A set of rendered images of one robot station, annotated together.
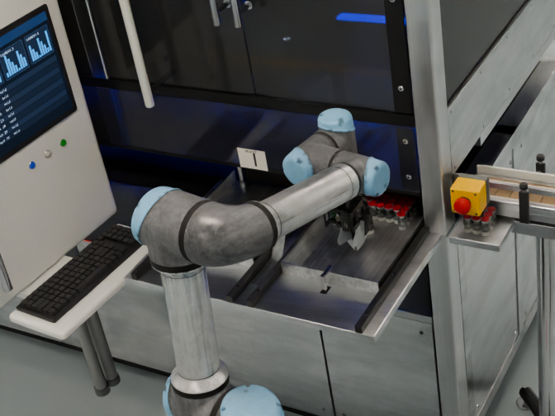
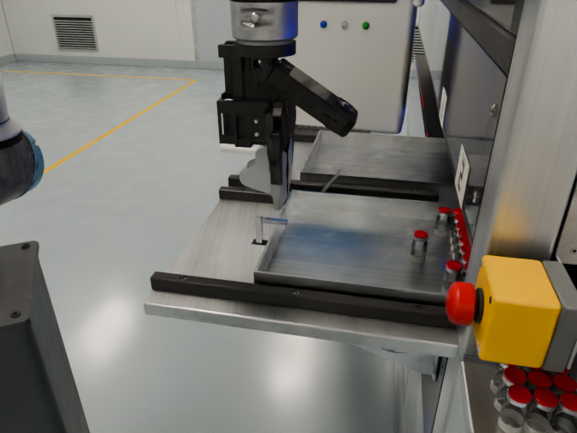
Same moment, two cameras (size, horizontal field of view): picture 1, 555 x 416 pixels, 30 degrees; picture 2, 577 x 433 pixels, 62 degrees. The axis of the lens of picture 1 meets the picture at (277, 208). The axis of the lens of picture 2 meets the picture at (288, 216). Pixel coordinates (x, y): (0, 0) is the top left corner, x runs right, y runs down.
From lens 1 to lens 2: 2.17 m
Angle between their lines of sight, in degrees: 57
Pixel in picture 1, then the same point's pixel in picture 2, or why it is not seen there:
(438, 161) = (499, 179)
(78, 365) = not seen: hidden behind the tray
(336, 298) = (242, 253)
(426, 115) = (524, 38)
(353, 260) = (337, 254)
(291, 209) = not seen: outside the picture
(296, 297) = (242, 222)
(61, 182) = (348, 61)
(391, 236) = (417, 283)
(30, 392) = not seen: hidden behind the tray
